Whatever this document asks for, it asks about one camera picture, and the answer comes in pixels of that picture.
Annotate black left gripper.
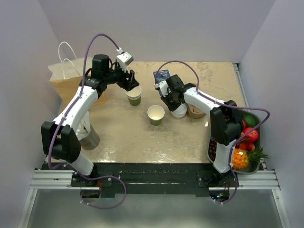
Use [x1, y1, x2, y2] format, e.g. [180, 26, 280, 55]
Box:
[104, 61, 139, 91]

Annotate green paper cup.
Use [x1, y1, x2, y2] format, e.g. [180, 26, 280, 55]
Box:
[147, 105, 165, 126]

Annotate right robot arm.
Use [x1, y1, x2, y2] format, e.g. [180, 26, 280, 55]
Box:
[154, 75, 244, 187]

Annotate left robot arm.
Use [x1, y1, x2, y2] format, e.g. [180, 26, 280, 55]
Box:
[41, 52, 139, 186]

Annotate blue razor blister pack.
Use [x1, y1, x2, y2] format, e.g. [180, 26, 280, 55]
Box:
[153, 69, 171, 84]

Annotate stacked green paper cups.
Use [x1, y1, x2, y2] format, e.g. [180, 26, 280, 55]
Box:
[125, 86, 142, 106]

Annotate stack of white lids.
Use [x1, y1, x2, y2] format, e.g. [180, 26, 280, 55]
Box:
[171, 104, 187, 118]

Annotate brown pulp cup carrier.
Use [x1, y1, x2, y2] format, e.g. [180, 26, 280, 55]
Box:
[186, 103, 206, 119]

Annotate brown paper bag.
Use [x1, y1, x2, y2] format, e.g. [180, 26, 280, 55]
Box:
[47, 41, 106, 106]

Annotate grey metal cup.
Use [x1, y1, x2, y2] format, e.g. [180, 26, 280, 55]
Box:
[76, 125, 100, 151]

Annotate green avocado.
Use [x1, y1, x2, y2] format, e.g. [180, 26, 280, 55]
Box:
[243, 115, 257, 128]

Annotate red apple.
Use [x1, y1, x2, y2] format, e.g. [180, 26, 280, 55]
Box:
[243, 127, 259, 143]

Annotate orange pineapple toy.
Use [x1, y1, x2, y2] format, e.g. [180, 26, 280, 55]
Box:
[232, 147, 268, 170]

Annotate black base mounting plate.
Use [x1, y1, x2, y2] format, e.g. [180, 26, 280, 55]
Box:
[41, 162, 239, 198]

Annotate grey fruit tray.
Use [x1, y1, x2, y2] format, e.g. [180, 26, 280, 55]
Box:
[207, 109, 262, 175]

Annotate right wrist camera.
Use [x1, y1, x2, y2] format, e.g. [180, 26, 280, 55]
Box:
[154, 80, 169, 97]

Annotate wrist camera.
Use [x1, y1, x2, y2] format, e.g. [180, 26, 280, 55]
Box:
[154, 80, 169, 97]
[116, 47, 134, 71]

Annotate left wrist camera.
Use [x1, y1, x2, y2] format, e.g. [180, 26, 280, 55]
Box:
[116, 47, 134, 71]

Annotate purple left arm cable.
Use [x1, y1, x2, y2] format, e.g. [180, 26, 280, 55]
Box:
[48, 33, 127, 209]

